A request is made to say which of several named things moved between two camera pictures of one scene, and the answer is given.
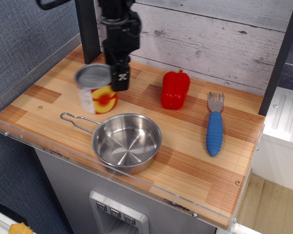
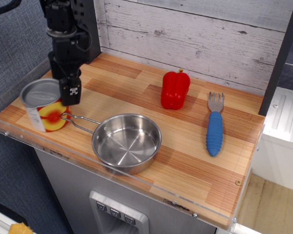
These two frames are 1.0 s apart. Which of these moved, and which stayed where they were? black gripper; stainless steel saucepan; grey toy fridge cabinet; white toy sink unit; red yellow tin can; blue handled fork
Moved: black gripper; red yellow tin can
Stayed: blue handled fork; white toy sink unit; grey toy fridge cabinet; stainless steel saucepan
